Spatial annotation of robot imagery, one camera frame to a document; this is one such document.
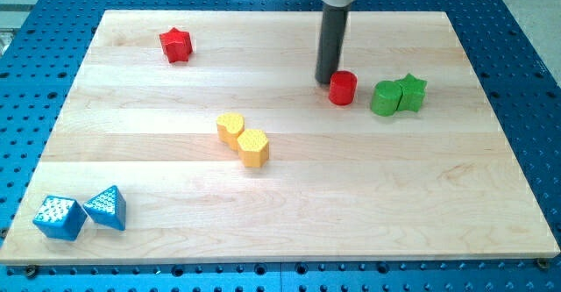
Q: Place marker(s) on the blue perforated table plate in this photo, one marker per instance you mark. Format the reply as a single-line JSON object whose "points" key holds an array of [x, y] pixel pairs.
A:
{"points": [[42, 61]]}

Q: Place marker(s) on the yellow heart block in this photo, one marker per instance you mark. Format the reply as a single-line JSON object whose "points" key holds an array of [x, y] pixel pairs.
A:
{"points": [[230, 125]]}

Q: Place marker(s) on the yellow hexagon block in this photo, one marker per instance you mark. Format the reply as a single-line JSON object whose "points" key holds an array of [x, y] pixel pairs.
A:
{"points": [[253, 148]]}

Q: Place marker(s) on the green cylinder block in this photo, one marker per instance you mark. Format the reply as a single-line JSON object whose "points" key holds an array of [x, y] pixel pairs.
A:
{"points": [[386, 98]]}

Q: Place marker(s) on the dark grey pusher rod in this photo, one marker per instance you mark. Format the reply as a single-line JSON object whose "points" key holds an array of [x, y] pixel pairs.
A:
{"points": [[331, 38]]}

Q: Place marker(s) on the blue cube block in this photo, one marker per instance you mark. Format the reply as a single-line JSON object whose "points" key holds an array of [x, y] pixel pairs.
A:
{"points": [[60, 218]]}

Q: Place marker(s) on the red cylinder block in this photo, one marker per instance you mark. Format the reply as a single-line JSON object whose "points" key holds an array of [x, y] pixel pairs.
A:
{"points": [[342, 87]]}

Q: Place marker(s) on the wooden board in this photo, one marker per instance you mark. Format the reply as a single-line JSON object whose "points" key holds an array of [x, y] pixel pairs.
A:
{"points": [[341, 183]]}

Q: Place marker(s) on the green star block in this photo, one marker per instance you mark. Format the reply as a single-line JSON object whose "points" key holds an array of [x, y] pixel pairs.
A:
{"points": [[412, 93]]}

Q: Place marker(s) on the blue triangle block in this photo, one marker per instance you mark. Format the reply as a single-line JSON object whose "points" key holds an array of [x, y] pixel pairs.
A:
{"points": [[108, 208]]}

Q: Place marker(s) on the red star block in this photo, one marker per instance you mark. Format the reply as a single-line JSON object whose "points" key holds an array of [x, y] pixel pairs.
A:
{"points": [[176, 45]]}

